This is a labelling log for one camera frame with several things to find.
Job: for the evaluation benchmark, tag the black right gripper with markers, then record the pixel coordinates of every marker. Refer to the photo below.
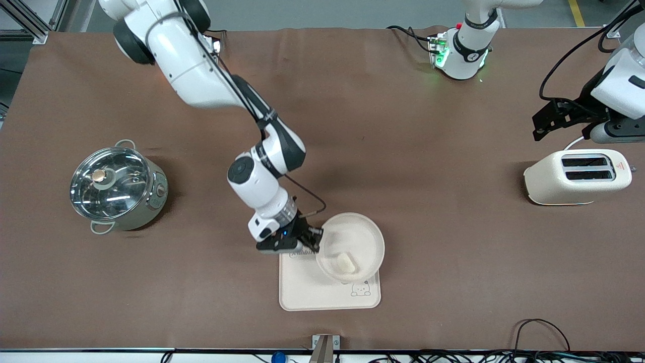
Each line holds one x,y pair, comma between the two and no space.
303,225

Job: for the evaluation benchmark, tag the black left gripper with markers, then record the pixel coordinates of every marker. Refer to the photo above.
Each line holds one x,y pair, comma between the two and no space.
587,98

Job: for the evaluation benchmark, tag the small white bun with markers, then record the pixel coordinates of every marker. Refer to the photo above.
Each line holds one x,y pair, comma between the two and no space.
346,263

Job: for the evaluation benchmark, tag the cream round plate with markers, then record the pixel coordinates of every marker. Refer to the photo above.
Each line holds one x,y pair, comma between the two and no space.
363,234

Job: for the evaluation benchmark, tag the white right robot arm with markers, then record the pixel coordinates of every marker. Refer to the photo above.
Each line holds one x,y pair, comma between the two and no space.
191,70

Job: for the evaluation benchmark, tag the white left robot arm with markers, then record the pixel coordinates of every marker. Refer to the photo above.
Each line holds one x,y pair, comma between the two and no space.
466,55

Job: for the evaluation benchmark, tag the metal base connector plate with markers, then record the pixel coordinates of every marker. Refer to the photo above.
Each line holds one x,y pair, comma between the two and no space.
437,49
216,46

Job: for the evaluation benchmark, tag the cream rabbit print tray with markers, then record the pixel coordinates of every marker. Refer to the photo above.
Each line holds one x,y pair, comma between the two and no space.
302,287

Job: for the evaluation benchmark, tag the cream two-slot toaster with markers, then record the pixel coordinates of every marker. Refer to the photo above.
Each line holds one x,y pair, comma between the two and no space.
564,189

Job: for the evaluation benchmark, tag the blue round cap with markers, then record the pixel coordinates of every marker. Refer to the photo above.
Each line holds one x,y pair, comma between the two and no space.
278,358

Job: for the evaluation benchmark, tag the brown table mat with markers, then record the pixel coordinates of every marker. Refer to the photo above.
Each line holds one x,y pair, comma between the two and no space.
403,151

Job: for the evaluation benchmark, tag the pale green electric pot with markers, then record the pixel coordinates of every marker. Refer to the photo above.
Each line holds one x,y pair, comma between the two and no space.
151,204

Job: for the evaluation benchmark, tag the glass pot lid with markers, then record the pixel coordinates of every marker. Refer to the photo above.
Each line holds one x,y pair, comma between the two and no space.
108,182

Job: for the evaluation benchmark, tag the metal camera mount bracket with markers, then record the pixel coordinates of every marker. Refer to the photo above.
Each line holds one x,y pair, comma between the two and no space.
325,348

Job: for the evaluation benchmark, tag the aluminium corner bracket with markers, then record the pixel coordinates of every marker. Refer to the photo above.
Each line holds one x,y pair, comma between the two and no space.
617,30

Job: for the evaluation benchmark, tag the aluminium frame profile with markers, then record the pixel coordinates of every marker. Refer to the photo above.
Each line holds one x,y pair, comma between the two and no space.
35,30

